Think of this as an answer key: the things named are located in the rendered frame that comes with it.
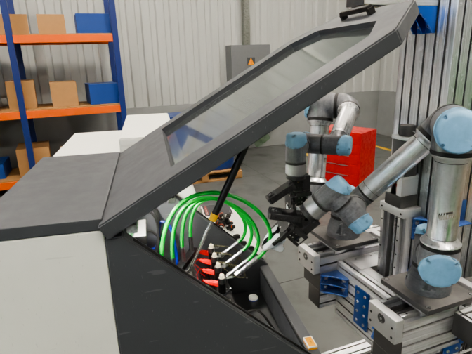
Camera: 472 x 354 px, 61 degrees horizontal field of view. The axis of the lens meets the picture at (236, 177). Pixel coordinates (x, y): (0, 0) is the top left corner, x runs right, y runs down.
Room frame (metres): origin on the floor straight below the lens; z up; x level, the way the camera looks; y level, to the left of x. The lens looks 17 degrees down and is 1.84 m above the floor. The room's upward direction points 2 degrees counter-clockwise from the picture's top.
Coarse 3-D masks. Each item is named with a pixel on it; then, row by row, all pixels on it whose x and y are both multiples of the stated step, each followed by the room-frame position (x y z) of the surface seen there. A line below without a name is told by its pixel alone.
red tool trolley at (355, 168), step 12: (360, 132) 5.13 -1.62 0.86; (372, 132) 5.26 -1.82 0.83; (360, 144) 5.04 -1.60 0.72; (372, 144) 5.28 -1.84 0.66; (336, 156) 5.26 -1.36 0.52; (348, 156) 5.13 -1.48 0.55; (360, 156) 5.05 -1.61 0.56; (372, 156) 5.30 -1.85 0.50; (336, 168) 5.25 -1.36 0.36; (348, 168) 5.13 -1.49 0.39; (360, 168) 5.06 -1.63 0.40; (372, 168) 5.32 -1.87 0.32; (348, 180) 5.12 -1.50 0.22; (360, 180) 5.07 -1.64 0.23
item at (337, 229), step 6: (330, 222) 1.71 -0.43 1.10; (336, 222) 1.68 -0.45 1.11; (342, 222) 1.66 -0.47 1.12; (330, 228) 1.69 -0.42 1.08; (336, 228) 1.67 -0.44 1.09; (342, 228) 1.66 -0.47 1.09; (348, 228) 1.65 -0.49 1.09; (330, 234) 1.68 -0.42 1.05; (336, 234) 1.66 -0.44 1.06; (342, 234) 1.65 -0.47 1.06; (348, 234) 1.64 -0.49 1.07; (354, 234) 1.65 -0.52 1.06
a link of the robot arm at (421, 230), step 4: (420, 224) 1.29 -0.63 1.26; (424, 224) 1.29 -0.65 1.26; (416, 228) 1.27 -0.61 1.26; (420, 228) 1.24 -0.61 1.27; (424, 228) 1.24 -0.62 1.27; (416, 232) 1.26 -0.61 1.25; (420, 232) 1.23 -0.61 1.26; (424, 232) 1.22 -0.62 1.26; (416, 236) 1.26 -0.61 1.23; (420, 236) 1.24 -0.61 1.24; (416, 240) 1.25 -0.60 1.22; (416, 244) 1.23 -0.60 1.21; (416, 248) 1.21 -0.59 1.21; (412, 256) 1.27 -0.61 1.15; (416, 260) 1.24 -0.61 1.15
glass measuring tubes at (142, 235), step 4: (140, 220) 1.34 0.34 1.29; (144, 220) 1.34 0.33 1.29; (140, 224) 1.30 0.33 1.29; (144, 224) 1.30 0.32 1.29; (140, 228) 1.26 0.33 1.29; (144, 228) 1.26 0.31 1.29; (140, 232) 1.23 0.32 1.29; (144, 232) 1.23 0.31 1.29; (136, 236) 1.20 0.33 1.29; (140, 236) 1.20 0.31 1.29; (144, 236) 1.20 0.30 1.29; (140, 240) 1.20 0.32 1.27; (144, 240) 1.20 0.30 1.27
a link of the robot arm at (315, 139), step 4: (304, 132) 1.54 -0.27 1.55; (308, 132) 1.56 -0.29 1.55; (308, 136) 1.49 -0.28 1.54; (312, 136) 1.49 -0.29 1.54; (316, 136) 1.48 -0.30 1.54; (320, 136) 1.48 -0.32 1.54; (308, 140) 1.47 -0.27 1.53; (312, 140) 1.47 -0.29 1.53; (316, 140) 1.47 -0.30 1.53; (312, 144) 1.47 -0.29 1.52; (316, 144) 1.46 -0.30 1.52; (312, 148) 1.47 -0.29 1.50; (316, 148) 1.46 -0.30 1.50; (308, 152) 1.49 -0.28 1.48; (312, 152) 1.48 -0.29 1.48; (316, 152) 1.48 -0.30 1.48
